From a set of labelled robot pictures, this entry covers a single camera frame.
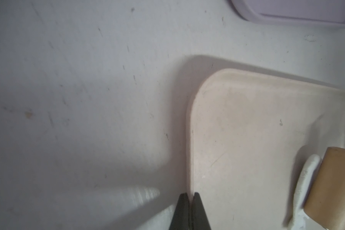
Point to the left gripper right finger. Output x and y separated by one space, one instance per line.
199 219

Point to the purple plastic tray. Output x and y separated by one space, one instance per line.
327 13

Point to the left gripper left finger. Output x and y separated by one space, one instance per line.
181 216

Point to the wooden dough roller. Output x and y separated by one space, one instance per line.
334 180

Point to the white dough ball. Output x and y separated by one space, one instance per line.
304 187

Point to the beige plastic tray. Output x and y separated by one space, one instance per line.
248 137

